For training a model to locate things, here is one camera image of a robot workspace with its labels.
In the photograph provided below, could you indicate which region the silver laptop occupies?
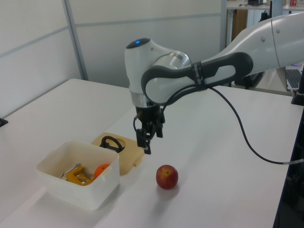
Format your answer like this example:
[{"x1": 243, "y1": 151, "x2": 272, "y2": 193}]
[{"x1": 285, "y1": 67, "x2": 304, "y2": 91}]

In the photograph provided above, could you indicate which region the grey partition post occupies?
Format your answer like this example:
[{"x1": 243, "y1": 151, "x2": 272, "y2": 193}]
[
  {"x1": 62, "y1": 0, "x2": 89, "y2": 81},
  {"x1": 219, "y1": 0, "x2": 229, "y2": 49}
]

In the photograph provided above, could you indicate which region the beige plastic lid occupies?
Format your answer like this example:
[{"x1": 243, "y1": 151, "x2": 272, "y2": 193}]
[{"x1": 91, "y1": 132, "x2": 146, "y2": 176}]

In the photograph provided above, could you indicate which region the orange toy fruit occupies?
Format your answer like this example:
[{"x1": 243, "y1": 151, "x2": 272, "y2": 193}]
[{"x1": 94, "y1": 163, "x2": 111, "y2": 179}]

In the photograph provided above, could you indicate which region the red toy apple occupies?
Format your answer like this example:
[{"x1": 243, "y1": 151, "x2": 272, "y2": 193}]
[{"x1": 155, "y1": 164, "x2": 179, "y2": 190}]

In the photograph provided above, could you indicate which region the black lid handle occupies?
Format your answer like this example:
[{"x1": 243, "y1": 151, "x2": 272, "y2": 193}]
[{"x1": 99, "y1": 135, "x2": 125, "y2": 154}]

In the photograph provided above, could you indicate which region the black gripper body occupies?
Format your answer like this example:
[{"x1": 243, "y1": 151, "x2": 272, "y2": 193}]
[{"x1": 135, "y1": 105, "x2": 164, "y2": 129}]

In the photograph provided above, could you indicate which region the brown wooden cabinet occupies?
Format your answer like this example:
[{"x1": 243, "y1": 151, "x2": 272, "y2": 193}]
[{"x1": 231, "y1": 9, "x2": 248, "y2": 43}]

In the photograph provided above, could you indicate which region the yellow C-clamp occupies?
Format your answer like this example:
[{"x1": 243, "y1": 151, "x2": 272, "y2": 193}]
[{"x1": 59, "y1": 163, "x2": 95, "y2": 187}]

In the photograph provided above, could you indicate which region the black equipment frame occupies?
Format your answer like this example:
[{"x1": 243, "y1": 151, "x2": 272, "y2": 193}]
[{"x1": 272, "y1": 104, "x2": 304, "y2": 228}]

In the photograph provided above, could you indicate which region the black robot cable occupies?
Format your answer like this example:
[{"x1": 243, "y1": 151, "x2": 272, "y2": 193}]
[{"x1": 132, "y1": 85, "x2": 304, "y2": 166}]

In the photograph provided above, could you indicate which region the white plastic container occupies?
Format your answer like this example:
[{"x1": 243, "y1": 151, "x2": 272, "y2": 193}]
[{"x1": 35, "y1": 140, "x2": 120, "y2": 211}]

